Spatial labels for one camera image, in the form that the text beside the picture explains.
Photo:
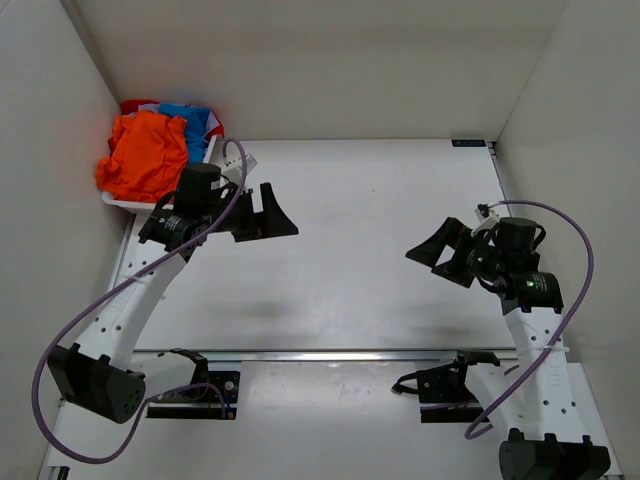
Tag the white plastic laundry basket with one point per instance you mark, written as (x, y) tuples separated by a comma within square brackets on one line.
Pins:
[(137, 208)]

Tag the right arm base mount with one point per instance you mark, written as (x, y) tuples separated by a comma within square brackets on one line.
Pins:
[(441, 390)]

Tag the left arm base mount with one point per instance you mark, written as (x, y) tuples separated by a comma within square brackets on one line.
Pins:
[(184, 384)]

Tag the orange t shirt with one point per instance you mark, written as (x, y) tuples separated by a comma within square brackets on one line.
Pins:
[(148, 151)]

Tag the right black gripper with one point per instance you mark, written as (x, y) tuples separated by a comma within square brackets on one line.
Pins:
[(451, 233)]

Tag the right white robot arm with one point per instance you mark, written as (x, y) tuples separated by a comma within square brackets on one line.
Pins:
[(537, 413)]

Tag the red t shirt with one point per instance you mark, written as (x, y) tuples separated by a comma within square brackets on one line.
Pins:
[(131, 106)]

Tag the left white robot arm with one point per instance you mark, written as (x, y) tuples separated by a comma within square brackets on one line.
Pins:
[(97, 373)]

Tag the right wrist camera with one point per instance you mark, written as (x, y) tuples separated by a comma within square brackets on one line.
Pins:
[(487, 217)]

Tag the blue t shirt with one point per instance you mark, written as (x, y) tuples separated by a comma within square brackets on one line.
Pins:
[(198, 125)]

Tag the lavender t shirt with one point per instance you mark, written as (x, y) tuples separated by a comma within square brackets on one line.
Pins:
[(150, 107)]

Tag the black label plate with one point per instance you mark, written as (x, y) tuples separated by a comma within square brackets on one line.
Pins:
[(468, 143)]

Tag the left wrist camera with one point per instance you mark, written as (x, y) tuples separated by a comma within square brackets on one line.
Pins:
[(232, 169)]

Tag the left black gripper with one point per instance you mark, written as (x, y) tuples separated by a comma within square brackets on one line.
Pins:
[(273, 217)]

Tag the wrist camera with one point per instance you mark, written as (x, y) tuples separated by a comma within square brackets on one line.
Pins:
[(232, 169), (487, 217)]

